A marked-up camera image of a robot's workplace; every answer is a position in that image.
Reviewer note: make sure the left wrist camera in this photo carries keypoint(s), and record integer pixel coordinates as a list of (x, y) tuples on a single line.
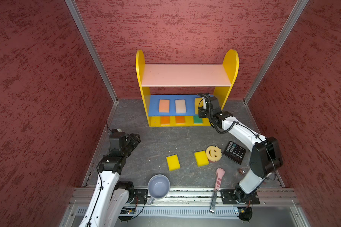
[(117, 139)]

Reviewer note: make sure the yellow square sponge middle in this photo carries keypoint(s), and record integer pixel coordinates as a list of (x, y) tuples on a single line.
[(173, 162)]

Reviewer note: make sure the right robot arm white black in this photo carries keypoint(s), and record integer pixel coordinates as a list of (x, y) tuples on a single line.
[(265, 156)]

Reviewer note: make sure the yellow shelf unit pink blue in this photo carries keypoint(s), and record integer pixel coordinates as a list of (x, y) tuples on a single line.
[(219, 76)]

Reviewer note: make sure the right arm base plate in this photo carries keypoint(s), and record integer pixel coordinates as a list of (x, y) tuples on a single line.
[(238, 197)]

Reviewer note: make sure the orange sponge yellow base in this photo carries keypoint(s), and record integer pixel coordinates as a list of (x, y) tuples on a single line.
[(180, 120), (165, 121)]

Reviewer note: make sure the yellow square sponge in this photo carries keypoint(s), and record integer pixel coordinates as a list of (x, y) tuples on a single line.
[(201, 158), (173, 162)]

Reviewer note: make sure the large yellow sponge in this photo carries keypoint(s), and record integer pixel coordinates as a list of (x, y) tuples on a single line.
[(198, 103)]

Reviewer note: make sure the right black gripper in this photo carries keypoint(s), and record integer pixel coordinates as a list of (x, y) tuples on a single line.
[(201, 113)]

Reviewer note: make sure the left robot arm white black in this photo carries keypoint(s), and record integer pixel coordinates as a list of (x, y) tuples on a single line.
[(110, 195)]

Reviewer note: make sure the smiley face yellow sponge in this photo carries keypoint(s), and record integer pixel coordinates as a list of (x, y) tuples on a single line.
[(213, 153)]

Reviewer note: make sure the pink handled knife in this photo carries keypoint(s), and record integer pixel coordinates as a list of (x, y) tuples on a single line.
[(220, 173)]

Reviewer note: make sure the salmon orange sponge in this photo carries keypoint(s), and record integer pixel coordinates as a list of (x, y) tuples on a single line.
[(164, 106)]

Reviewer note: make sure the grey blue mug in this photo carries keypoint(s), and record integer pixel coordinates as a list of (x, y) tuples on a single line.
[(158, 188)]

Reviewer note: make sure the black calculator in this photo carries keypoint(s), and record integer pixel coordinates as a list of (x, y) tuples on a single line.
[(234, 152)]

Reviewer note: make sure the beige pink sponge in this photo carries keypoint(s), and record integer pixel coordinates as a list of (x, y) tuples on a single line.
[(180, 105)]

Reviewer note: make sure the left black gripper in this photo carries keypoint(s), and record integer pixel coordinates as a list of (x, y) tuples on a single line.
[(132, 138)]

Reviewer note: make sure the green scrub sponge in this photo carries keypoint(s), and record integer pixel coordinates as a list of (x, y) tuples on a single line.
[(197, 120)]

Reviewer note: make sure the yellow square sponge right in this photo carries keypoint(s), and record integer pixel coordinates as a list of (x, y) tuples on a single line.
[(201, 158)]

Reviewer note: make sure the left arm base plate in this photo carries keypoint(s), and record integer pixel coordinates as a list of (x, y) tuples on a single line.
[(137, 196)]

